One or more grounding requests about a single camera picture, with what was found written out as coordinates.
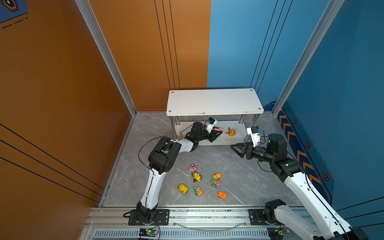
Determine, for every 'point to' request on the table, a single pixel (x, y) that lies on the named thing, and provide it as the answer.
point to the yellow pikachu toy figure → (197, 176)
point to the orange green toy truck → (217, 176)
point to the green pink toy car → (216, 183)
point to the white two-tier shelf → (235, 111)
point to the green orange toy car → (199, 191)
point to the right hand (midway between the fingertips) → (233, 146)
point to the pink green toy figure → (218, 129)
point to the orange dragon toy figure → (231, 132)
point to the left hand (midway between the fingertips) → (220, 129)
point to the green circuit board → (151, 232)
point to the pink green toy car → (193, 168)
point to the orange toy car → (222, 195)
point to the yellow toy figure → (182, 187)
